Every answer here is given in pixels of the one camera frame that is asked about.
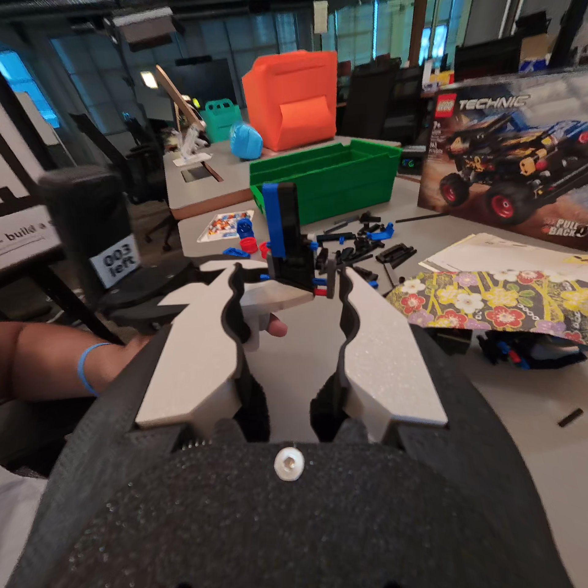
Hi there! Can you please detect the teal plastic basket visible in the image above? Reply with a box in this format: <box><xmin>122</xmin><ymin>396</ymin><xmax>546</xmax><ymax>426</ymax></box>
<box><xmin>200</xmin><ymin>99</ymin><xmax>243</xmax><ymax>144</ymax></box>

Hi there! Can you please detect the green plastic bin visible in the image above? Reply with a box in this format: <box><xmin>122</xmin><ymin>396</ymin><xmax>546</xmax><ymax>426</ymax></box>
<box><xmin>249</xmin><ymin>139</ymin><xmax>403</xmax><ymax>227</ymax></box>

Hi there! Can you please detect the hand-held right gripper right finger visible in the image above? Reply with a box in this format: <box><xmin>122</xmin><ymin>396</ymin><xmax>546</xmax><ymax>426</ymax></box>
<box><xmin>310</xmin><ymin>266</ymin><xmax>448</xmax><ymax>444</ymax></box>

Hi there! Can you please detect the blue wristband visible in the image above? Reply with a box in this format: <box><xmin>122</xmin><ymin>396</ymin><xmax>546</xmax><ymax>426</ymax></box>
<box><xmin>77</xmin><ymin>342</ymin><xmax>112</xmax><ymax>397</ymax></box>

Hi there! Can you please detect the group of large lego pieces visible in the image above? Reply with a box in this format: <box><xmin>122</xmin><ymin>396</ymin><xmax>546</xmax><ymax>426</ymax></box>
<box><xmin>315</xmin><ymin>210</ymin><xmax>419</xmax><ymax>291</ymax></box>

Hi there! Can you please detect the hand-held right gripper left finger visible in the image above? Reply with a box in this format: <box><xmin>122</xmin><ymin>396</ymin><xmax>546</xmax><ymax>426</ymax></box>
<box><xmin>135</xmin><ymin>263</ymin><xmax>272</xmax><ymax>443</ymax></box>

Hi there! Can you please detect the person's left forearm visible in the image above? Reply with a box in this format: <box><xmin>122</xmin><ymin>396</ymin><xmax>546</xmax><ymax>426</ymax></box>
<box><xmin>0</xmin><ymin>322</ymin><xmax>154</xmax><ymax>404</ymax></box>

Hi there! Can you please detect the floral patterned cloth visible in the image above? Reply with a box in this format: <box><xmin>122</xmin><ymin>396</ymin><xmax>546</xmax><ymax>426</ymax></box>
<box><xmin>386</xmin><ymin>269</ymin><xmax>588</xmax><ymax>346</ymax></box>

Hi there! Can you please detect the black framed marker sign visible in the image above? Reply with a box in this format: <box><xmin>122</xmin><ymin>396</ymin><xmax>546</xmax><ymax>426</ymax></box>
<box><xmin>0</xmin><ymin>73</ymin><xmax>62</xmax><ymax>272</ymax></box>

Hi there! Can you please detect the lego instruction booklet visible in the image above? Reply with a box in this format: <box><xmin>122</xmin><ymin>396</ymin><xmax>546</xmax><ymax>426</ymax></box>
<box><xmin>419</xmin><ymin>233</ymin><xmax>588</xmax><ymax>277</ymax></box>

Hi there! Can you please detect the black office chair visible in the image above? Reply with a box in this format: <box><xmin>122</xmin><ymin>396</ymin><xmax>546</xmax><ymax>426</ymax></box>
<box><xmin>69</xmin><ymin>112</ymin><xmax>179</xmax><ymax>252</ymax></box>

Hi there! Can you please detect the lego set box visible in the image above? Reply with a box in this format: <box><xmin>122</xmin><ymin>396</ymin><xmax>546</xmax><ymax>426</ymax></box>
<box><xmin>417</xmin><ymin>76</ymin><xmax>588</xmax><ymax>252</ymax></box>

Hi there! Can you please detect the wooden board on stand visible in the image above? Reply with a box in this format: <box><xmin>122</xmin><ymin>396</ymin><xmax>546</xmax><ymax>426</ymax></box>
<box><xmin>155</xmin><ymin>64</ymin><xmax>213</xmax><ymax>168</ymax></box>

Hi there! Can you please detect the colourful sticker sheet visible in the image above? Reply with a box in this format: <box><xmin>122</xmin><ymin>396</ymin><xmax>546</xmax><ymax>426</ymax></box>
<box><xmin>197</xmin><ymin>210</ymin><xmax>255</xmax><ymax>244</ymax></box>

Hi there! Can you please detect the partly built lego car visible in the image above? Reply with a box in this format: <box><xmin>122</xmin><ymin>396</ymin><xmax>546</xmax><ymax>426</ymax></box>
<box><xmin>477</xmin><ymin>330</ymin><xmax>588</xmax><ymax>371</ymax></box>

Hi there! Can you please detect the light blue bag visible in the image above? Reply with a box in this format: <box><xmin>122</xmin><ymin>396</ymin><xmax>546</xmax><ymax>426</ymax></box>
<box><xmin>230</xmin><ymin>122</ymin><xmax>264</xmax><ymax>161</ymax></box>

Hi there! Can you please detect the small lego assembly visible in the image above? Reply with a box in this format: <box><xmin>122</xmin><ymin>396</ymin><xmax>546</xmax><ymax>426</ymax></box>
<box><xmin>261</xmin><ymin>182</ymin><xmax>339</xmax><ymax>300</ymax></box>

